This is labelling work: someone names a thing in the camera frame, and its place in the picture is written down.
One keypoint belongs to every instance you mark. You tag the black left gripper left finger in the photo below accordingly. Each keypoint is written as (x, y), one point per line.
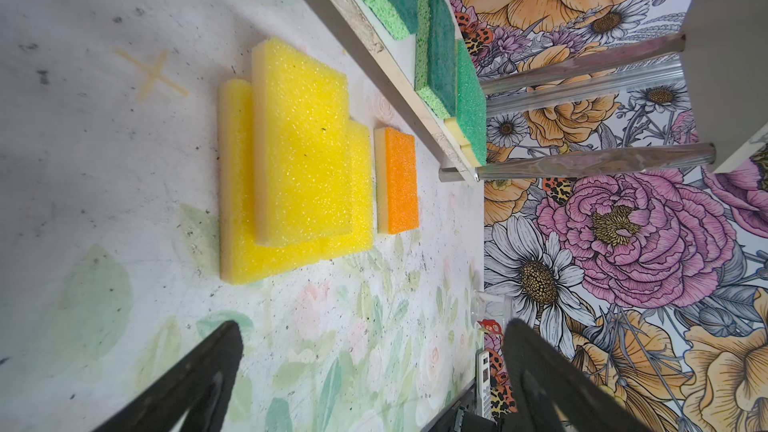
(194, 393)

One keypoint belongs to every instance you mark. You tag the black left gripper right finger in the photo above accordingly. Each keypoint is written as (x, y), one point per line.
(546, 385)

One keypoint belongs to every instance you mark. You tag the light green sponge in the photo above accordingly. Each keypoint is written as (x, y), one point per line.
(470, 155)
(468, 125)

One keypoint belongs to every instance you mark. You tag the dark green scouring sponge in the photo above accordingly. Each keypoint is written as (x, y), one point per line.
(436, 58)

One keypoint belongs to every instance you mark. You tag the white calculator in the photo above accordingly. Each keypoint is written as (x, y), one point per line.
(483, 385)

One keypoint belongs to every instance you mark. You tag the yellow sponge bottom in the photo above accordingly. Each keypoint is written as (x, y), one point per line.
(242, 260)

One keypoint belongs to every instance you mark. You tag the yellow sponge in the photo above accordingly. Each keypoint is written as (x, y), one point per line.
(361, 237)
(242, 260)
(300, 146)

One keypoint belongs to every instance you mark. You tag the yellow sponge right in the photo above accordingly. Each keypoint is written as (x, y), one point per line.
(361, 237)

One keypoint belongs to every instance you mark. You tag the orange sponge back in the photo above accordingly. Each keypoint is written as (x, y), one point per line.
(396, 181)

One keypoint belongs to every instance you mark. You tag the yellow sponge top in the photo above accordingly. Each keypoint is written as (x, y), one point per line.
(300, 146)

